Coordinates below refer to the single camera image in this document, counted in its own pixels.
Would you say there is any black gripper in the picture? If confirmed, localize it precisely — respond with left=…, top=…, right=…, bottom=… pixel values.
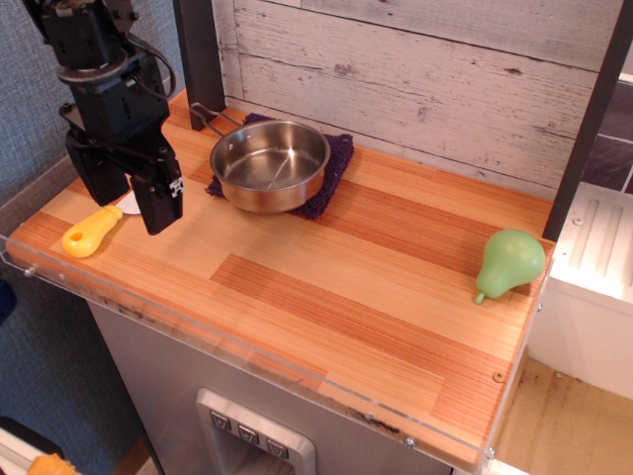
left=59, top=84, right=183, bottom=236

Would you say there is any green toy pear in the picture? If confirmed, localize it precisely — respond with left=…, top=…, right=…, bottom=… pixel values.
left=475, top=229, right=546, bottom=305

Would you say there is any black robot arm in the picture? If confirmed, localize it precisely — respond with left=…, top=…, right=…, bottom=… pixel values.
left=25, top=1, right=184, bottom=235

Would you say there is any stainless steel pot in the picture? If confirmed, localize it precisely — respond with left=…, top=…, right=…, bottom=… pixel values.
left=189, top=102, right=331, bottom=215

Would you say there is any clear acrylic edge guard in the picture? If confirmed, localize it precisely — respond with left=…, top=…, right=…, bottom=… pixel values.
left=0, top=235, right=556, bottom=469

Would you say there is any purple knitted cloth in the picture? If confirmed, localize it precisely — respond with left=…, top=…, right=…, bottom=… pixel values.
left=205, top=113, right=356, bottom=221

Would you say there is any silver toy fridge cabinet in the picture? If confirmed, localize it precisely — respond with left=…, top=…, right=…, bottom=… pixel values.
left=89, top=304, right=452, bottom=474

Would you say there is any silver ice dispenser panel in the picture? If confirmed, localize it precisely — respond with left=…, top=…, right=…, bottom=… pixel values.
left=196, top=388, right=317, bottom=474

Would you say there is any orange yellow object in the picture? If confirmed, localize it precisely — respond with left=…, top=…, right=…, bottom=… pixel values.
left=26, top=453, right=78, bottom=475

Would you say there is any white toy sink unit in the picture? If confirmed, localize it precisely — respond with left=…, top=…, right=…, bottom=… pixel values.
left=526, top=73, right=633, bottom=397

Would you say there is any yellow handled toy knife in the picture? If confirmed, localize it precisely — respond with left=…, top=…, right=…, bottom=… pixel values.
left=61, top=192, right=140, bottom=258

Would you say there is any dark right shelf post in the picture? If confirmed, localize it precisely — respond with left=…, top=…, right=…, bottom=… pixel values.
left=542, top=0, right=632, bottom=241

